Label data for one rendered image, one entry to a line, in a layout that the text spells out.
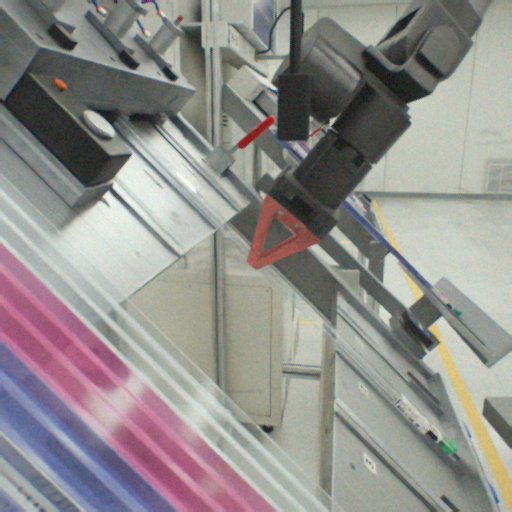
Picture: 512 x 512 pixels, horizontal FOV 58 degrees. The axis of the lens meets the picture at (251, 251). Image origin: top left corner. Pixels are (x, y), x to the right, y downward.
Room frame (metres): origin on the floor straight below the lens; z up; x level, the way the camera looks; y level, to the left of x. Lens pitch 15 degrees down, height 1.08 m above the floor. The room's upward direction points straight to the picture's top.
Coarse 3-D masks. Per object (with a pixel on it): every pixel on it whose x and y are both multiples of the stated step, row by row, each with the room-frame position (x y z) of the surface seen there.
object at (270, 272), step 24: (120, 120) 0.49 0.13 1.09; (144, 144) 0.48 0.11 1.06; (168, 168) 0.48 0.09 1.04; (192, 192) 0.47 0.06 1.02; (216, 216) 0.47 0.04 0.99; (240, 240) 0.46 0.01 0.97; (288, 288) 0.45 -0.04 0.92; (312, 312) 0.45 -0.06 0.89; (336, 336) 0.44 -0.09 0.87; (360, 360) 0.44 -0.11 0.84; (384, 384) 0.43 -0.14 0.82
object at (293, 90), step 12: (288, 84) 0.34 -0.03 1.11; (300, 84) 0.33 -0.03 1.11; (288, 96) 0.34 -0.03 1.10; (300, 96) 0.33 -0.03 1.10; (288, 108) 0.33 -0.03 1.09; (300, 108) 0.33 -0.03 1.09; (288, 120) 0.33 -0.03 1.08; (300, 120) 0.33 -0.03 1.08; (288, 132) 0.34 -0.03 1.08; (300, 132) 0.33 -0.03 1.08
